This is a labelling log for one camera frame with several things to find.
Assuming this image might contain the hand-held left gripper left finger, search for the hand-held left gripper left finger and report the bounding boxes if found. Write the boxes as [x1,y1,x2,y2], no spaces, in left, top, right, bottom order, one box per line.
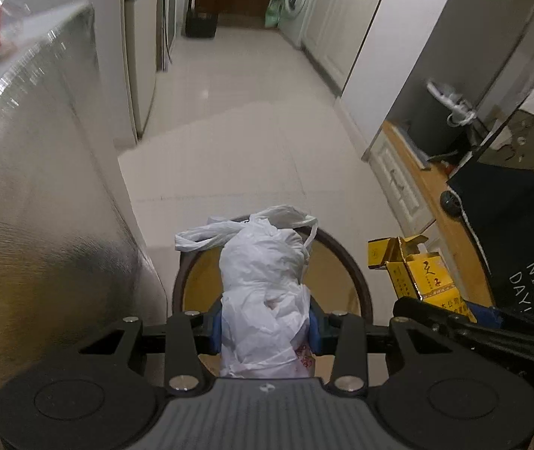
[77,310,224,393]

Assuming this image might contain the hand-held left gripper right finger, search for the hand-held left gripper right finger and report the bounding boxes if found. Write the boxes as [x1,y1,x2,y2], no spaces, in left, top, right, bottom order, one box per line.
[308,310,456,393]

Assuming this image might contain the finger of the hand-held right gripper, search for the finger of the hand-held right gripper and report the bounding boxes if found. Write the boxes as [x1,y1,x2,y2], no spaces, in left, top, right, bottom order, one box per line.
[393,296,534,387]
[469,302,534,338]

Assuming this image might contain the brown rimmed waste bin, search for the brown rimmed waste bin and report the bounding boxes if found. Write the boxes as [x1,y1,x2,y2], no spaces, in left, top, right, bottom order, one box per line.
[172,214,374,380]

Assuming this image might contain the yellow cigarette box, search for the yellow cigarette box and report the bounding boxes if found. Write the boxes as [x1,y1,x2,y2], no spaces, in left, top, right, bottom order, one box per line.
[367,235,479,324]

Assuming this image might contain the white plastic bag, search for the white plastic bag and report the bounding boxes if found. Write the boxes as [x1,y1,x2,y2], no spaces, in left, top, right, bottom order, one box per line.
[174,205,319,380]

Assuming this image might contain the black printed tablecloth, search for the black printed tablecloth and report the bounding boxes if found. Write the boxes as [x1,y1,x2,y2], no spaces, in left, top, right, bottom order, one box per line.
[446,103,534,324]

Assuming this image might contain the black round brush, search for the black round brush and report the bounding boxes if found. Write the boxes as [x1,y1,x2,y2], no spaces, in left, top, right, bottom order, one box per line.
[440,190,465,219]

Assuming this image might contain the wooden countertop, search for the wooden countertop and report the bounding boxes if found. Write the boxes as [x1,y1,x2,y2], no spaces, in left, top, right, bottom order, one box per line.
[382,121,493,310]

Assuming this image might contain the white drawer cabinet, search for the white drawer cabinet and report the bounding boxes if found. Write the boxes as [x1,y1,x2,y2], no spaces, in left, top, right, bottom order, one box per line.
[363,124,437,237]

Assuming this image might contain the grey flat tool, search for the grey flat tool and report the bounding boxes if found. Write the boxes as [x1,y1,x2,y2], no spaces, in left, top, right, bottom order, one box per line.
[400,138,432,170]

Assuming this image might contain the dark grey bin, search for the dark grey bin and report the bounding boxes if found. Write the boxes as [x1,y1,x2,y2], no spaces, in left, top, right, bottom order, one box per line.
[400,85,471,158]

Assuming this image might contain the white power strip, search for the white power strip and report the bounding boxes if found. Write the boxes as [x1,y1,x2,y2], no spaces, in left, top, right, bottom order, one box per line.
[426,79,476,126]

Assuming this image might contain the silver foil cover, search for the silver foil cover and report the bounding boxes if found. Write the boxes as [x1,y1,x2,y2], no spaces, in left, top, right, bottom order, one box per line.
[0,0,175,450]

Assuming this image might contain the beige refrigerator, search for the beige refrigerator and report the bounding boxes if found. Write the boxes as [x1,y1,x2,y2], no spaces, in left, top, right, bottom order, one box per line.
[121,0,162,139]

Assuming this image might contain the black crate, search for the black crate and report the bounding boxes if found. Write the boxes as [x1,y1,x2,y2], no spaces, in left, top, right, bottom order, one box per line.
[185,8,218,38]

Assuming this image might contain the white tall cabinets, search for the white tall cabinets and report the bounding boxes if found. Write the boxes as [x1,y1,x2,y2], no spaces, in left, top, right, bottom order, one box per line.
[301,0,392,95]

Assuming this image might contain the green plastic bag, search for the green plastic bag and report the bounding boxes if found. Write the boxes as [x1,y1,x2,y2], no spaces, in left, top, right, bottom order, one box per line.
[264,0,287,29]

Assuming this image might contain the silver refrigerator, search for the silver refrigerator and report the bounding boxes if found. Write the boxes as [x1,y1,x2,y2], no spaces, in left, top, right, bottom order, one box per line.
[157,0,197,73]

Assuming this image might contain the white washing machine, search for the white washing machine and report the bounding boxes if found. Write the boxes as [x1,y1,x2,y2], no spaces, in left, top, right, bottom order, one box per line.
[279,0,324,48]

